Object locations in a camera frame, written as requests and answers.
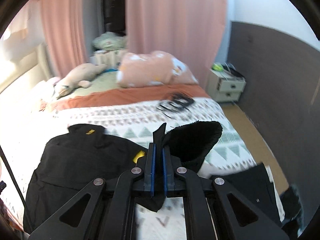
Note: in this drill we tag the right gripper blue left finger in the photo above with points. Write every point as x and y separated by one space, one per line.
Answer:
149 172

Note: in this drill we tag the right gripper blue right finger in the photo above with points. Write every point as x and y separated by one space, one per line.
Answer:
170 163

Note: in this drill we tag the black jacket with yellow patches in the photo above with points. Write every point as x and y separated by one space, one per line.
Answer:
90 185

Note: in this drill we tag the patterned white bed quilt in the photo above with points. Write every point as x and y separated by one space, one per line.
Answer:
26 130

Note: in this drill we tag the white bedside cabinet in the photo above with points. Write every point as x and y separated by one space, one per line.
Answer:
224 83

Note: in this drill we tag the peach printed pillow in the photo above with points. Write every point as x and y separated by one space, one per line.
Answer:
155 69

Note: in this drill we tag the dark fluffy rug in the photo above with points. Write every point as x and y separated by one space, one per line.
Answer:
293 209

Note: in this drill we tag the beige plush toy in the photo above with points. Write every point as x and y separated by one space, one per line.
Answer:
80 77

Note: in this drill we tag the green crumpled blanket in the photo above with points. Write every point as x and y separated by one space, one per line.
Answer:
110 41

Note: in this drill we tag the white padded headboard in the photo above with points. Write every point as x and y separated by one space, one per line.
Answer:
29 70

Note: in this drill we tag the pink curtain right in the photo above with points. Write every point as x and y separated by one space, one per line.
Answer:
191 30

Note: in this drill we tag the pink curtain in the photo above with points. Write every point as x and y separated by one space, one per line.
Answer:
62 22
191 30

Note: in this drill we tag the pink curtain left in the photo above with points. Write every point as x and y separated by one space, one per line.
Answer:
62 22

